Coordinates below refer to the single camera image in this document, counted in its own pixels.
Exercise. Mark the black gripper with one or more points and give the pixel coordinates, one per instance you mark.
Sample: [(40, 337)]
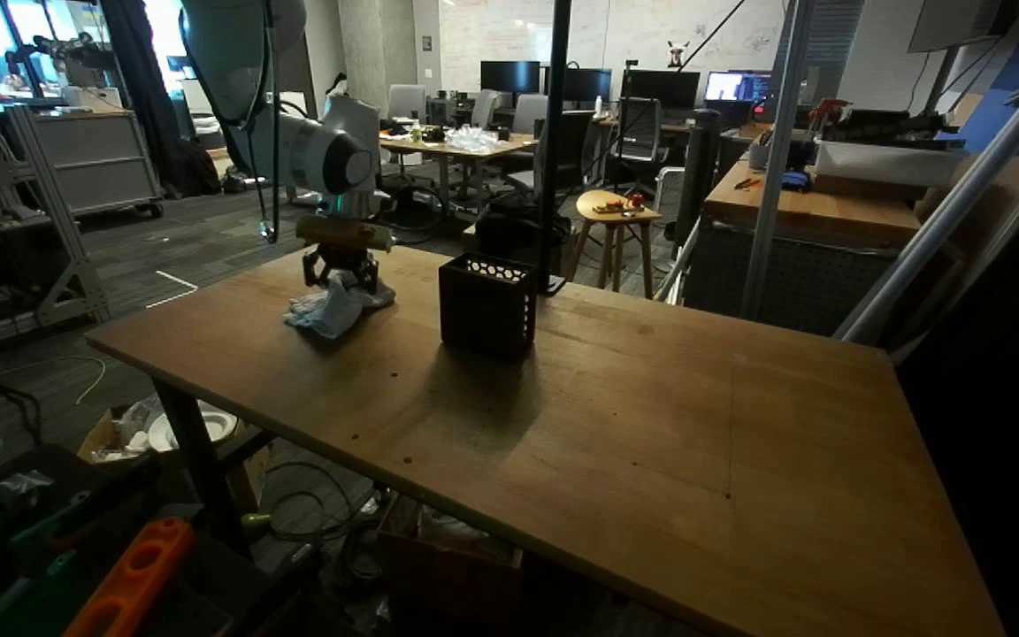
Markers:
[(339, 255)]

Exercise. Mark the black perforated box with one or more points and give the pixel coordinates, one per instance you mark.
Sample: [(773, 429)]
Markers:
[(486, 320)]

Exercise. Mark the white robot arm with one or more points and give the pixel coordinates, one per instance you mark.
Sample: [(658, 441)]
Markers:
[(319, 153)]

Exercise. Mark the orange plastic object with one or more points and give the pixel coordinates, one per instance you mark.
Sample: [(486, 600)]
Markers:
[(131, 582)]

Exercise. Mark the small blue object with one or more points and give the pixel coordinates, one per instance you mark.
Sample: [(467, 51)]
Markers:
[(796, 183)]

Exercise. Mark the black bag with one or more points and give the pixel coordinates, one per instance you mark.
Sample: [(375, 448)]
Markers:
[(509, 233)]

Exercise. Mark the black table leg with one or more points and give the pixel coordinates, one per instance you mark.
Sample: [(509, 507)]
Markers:
[(192, 448)]

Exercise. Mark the dark computer monitor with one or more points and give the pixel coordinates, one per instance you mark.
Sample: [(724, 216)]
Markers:
[(509, 76), (658, 91), (589, 88)]

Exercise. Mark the black vertical pole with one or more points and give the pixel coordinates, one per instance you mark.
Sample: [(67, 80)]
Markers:
[(552, 119)]

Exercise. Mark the grey rolling cabinet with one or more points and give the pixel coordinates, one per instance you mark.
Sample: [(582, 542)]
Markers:
[(98, 162)]

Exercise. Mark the round wooden stool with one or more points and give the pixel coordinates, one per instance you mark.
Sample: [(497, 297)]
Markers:
[(618, 212)]

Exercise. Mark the small red items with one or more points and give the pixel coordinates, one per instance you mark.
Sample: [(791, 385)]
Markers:
[(618, 205)]

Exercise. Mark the open cardboard box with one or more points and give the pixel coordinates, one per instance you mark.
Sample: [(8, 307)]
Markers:
[(105, 443)]

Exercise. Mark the grey metal shelf rack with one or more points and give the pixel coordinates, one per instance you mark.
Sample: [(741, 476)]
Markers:
[(42, 178)]

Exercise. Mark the black mesh office chair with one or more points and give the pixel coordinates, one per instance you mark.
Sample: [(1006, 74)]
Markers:
[(639, 127)]

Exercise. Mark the lit computer monitor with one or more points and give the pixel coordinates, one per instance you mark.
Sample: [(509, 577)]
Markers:
[(736, 88)]

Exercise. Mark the silver upright pole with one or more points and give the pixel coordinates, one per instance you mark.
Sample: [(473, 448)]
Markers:
[(776, 153)]

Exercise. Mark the wooden top workbench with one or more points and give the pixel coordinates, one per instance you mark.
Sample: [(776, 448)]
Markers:
[(803, 214)]

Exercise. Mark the silver diagonal pole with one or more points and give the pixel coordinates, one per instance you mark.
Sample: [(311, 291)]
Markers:
[(956, 191)]

